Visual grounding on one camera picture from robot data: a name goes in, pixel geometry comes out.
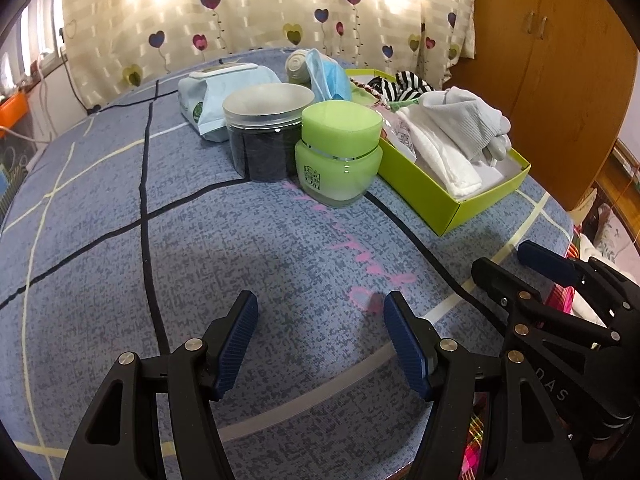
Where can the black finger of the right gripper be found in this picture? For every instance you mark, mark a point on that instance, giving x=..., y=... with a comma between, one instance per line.
x=611, y=296
x=520, y=299

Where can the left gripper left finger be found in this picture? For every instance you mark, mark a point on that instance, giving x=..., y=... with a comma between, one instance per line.
x=119, y=436

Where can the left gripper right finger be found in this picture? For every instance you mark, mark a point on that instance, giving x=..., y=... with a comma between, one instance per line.
x=492, y=409

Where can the white towel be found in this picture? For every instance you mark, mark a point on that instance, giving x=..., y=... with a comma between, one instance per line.
x=440, y=154

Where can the grey sock bundle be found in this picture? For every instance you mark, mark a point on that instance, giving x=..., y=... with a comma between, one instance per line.
x=480, y=131

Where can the black white striped sock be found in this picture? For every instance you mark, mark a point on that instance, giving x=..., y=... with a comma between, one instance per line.
x=405, y=86

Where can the blue face masks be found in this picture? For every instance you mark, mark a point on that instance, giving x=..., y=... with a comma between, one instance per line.
x=328, y=79

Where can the green cardboard box tray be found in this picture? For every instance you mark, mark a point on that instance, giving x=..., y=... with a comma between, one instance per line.
x=428, y=170

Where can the green plastic jar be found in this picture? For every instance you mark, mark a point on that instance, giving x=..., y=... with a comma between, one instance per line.
x=338, y=156

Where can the wooden wardrobe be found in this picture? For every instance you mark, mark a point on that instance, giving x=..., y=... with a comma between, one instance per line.
x=562, y=71

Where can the clear jar with grey lid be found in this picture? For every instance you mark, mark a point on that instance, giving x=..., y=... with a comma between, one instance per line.
x=264, y=123

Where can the orange plastic bin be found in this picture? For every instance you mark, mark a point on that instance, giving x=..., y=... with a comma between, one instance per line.
x=12, y=111

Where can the light blue wet wipes pack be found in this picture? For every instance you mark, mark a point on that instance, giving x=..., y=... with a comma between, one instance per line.
x=201, y=94

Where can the heart patterned curtain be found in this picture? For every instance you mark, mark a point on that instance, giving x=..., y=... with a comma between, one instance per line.
x=110, y=42

